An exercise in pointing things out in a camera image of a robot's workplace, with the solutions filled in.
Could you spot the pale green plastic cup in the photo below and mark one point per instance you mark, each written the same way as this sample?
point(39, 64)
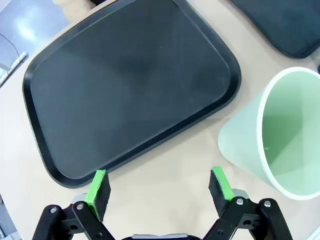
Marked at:
point(287, 130)

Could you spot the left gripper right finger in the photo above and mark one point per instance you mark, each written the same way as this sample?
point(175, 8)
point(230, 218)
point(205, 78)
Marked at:
point(221, 190)

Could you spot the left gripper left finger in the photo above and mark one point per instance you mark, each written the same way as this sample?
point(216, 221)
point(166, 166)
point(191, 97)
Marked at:
point(96, 190)

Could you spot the black plastic tray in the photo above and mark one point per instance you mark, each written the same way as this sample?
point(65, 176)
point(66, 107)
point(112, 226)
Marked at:
point(287, 22)
point(125, 87)

